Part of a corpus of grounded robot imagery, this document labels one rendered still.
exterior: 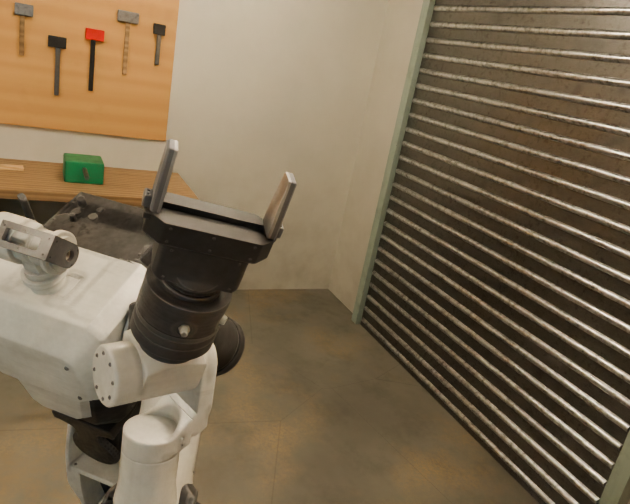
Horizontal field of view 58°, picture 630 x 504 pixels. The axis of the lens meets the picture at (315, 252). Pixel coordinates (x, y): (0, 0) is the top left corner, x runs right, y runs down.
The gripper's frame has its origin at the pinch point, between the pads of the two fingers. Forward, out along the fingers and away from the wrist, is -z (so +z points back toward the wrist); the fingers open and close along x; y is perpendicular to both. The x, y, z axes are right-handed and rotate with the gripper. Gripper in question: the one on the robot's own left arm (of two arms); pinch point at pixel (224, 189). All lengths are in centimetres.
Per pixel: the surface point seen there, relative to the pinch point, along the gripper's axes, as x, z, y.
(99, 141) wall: 12, 143, 294
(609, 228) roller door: -184, 36, 121
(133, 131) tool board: -5, 132, 298
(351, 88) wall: -140, 71, 335
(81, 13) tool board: 36, 76, 308
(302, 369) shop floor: -123, 196, 181
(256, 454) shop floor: -82, 184, 110
